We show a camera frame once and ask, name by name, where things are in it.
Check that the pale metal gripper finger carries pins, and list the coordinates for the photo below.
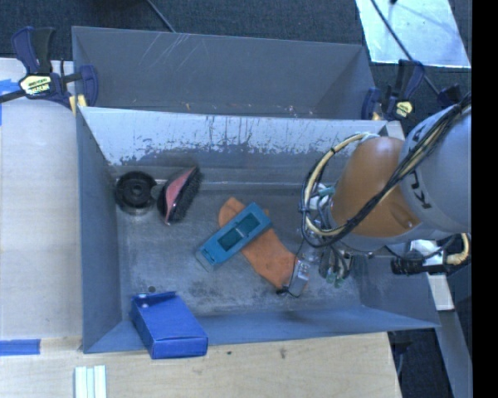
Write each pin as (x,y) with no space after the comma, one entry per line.
(304,274)
(296,276)

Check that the orange flat insole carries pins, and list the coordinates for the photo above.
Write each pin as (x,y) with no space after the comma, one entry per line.
(271,259)

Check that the teal box with window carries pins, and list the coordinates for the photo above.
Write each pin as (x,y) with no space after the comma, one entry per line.
(232,239)

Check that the blue cardboard box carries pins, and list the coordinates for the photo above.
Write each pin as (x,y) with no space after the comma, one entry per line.
(170,326)

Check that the red brush with black bristles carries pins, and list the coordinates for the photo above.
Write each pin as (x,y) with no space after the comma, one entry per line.
(182,199)

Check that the black round ribbed disc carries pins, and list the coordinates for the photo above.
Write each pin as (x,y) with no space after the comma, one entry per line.
(129,189)

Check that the grey metal bin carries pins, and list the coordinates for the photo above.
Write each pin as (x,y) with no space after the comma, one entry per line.
(232,77)

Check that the pale wood board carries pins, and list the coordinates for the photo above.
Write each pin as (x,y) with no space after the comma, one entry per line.
(37,222)

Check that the black cylinder on white bracket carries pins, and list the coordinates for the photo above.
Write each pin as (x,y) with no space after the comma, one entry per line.
(406,265)

